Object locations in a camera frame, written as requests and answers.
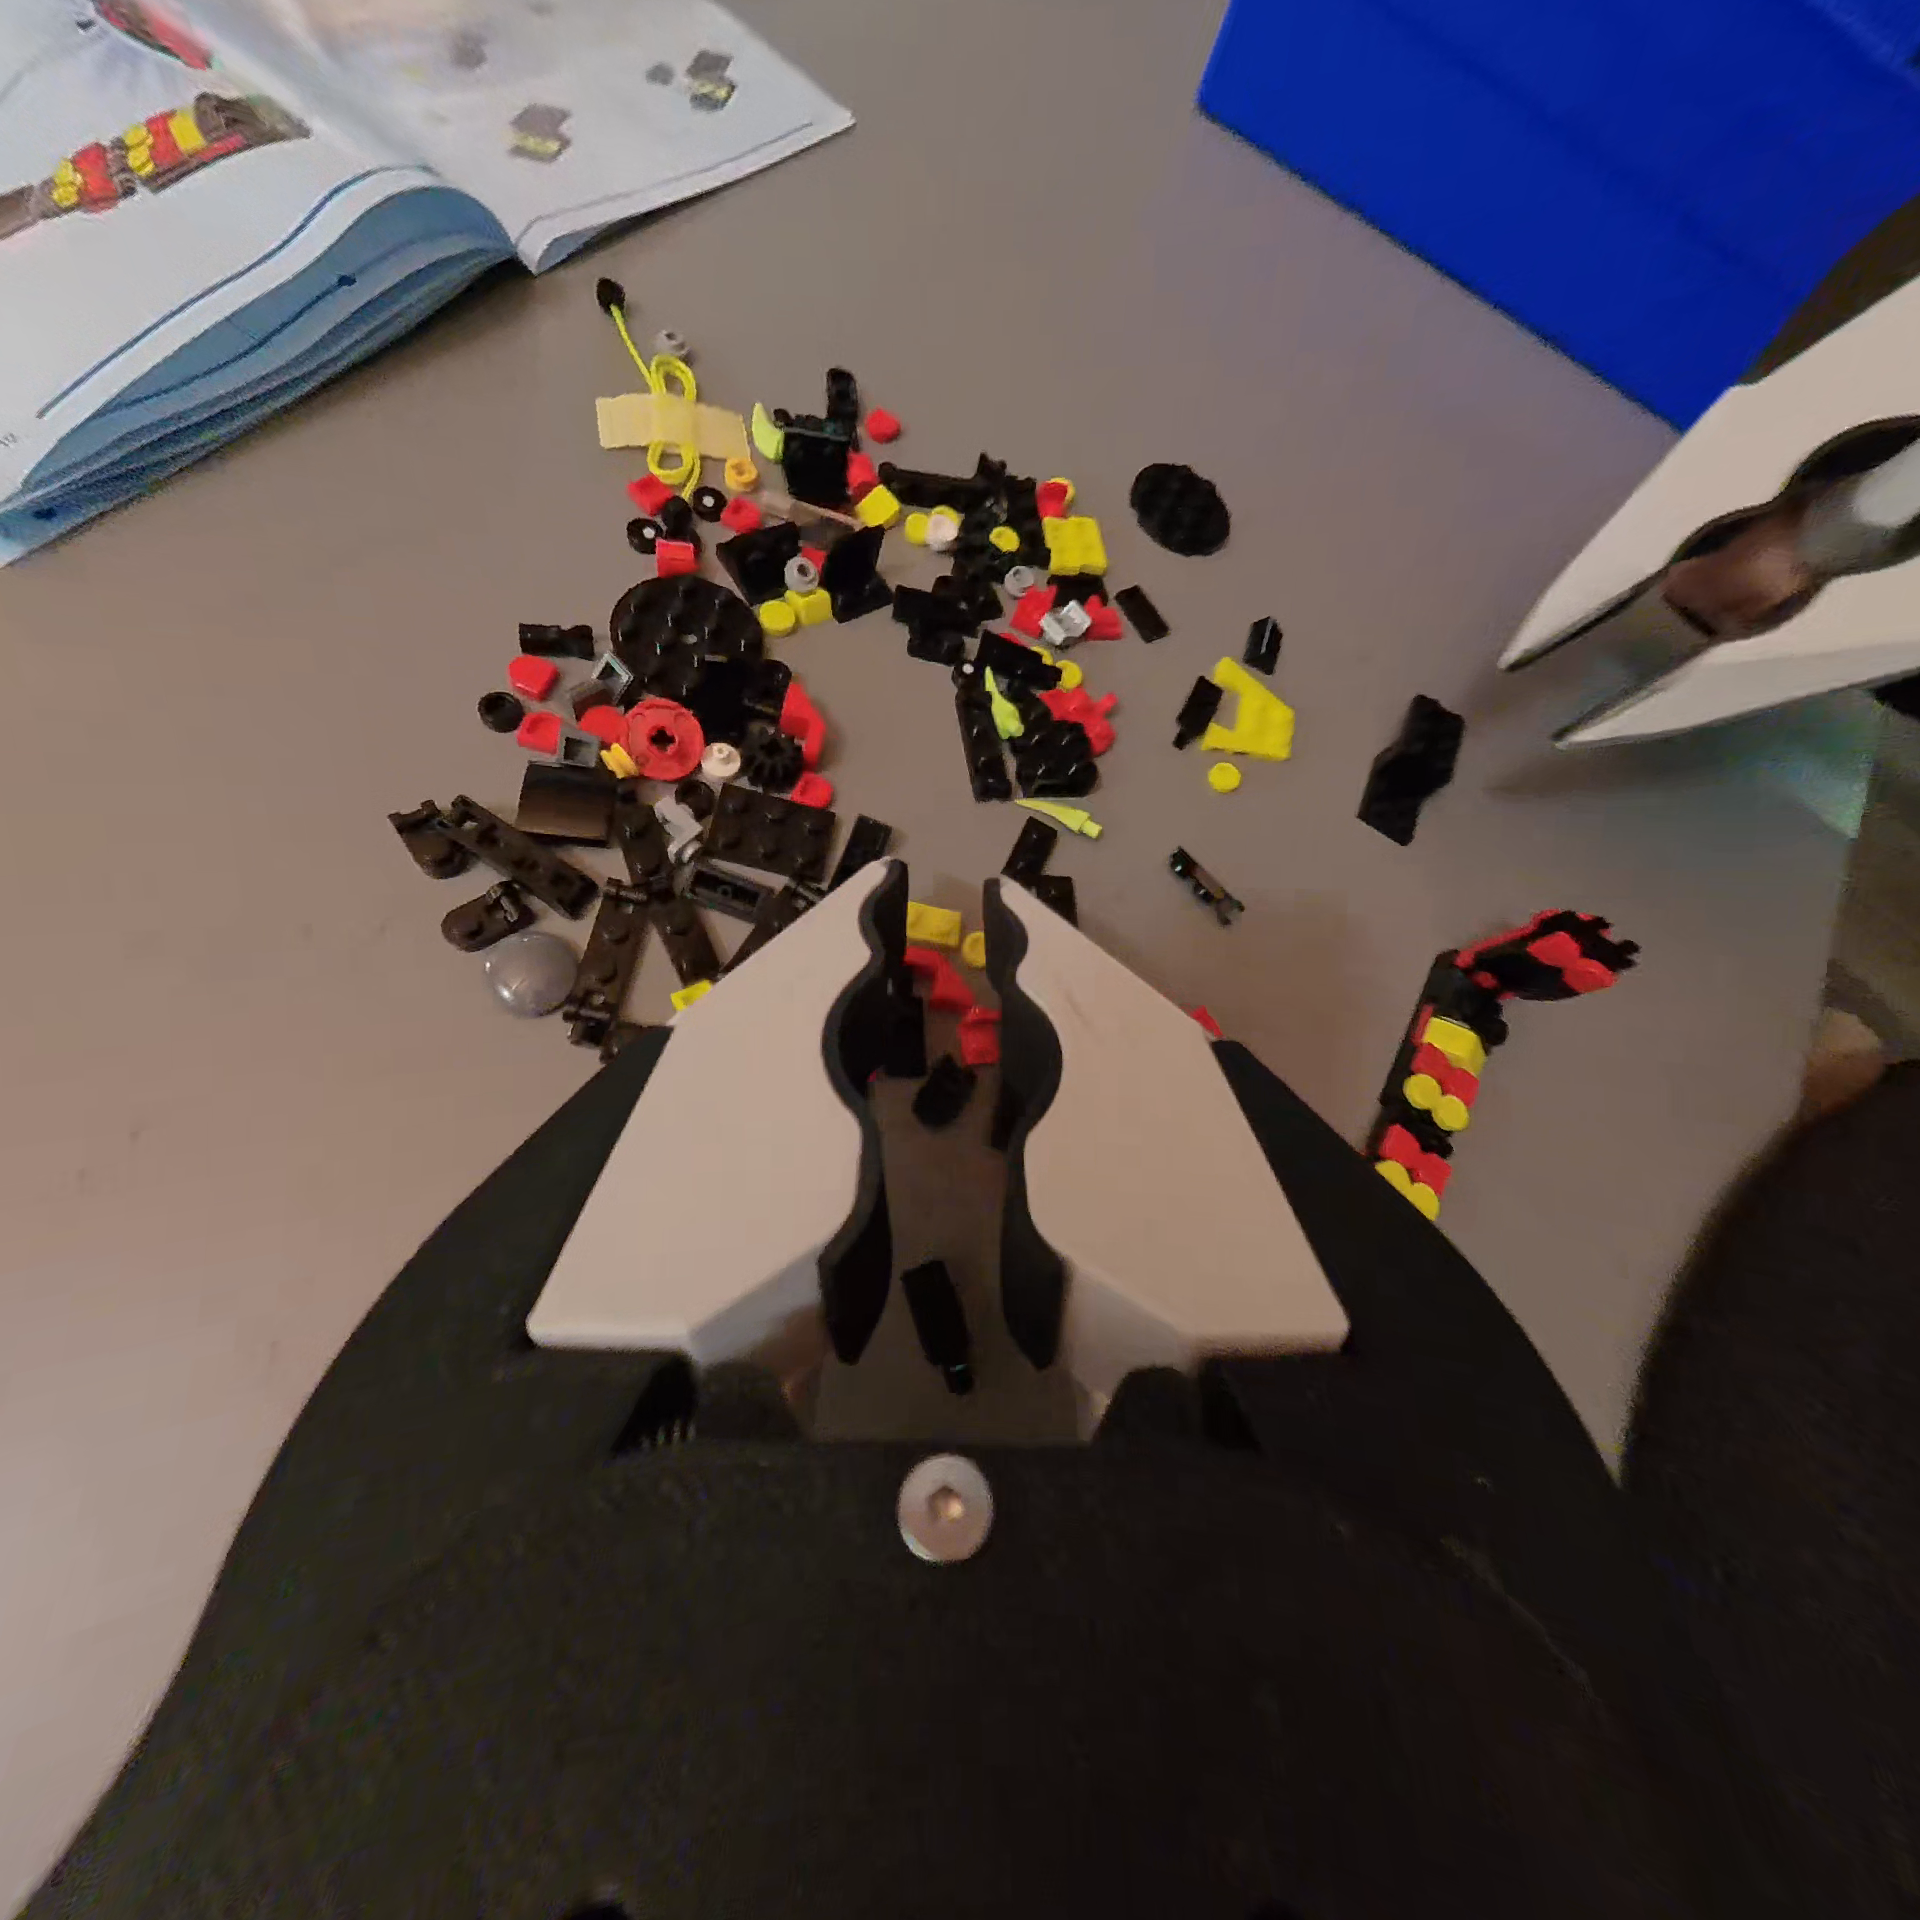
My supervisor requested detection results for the long black red yellow lego assembly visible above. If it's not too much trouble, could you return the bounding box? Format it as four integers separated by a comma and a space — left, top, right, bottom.
1362, 907, 1639, 1226

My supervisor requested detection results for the person's right hand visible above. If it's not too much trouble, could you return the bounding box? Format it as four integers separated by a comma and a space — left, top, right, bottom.
1662, 498, 1822, 637

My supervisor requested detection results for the blue storage bin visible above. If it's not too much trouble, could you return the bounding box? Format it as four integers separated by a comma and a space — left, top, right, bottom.
1197, 0, 1920, 429

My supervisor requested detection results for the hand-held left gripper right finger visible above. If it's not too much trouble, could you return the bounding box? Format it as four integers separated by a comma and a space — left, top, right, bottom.
983, 874, 1353, 1403

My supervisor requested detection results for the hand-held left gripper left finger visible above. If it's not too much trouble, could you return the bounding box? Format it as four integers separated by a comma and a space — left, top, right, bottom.
526, 856, 913, 1403

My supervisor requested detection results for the lego instruction booklet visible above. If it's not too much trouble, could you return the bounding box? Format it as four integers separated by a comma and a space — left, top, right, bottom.
0, 0, 857, 570

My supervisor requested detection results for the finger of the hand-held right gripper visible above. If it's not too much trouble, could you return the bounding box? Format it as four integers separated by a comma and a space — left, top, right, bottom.
1552, 573, 1920, 748
1496, 277, 1920, 673

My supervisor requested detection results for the pile of lego pieces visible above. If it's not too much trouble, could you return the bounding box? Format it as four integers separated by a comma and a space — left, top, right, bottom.
388, 277, 1300, 1053

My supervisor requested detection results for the yellow wedge lego plate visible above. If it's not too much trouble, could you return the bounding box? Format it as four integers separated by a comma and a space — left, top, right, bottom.
1200, 653, 1296, 759

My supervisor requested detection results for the dark round lego plate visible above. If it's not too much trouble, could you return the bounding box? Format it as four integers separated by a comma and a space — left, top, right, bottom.
1129, 460, 1230, 558

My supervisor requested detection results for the black angled lego piece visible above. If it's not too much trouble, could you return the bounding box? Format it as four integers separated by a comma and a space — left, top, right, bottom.
1356, 693, 1467, 845

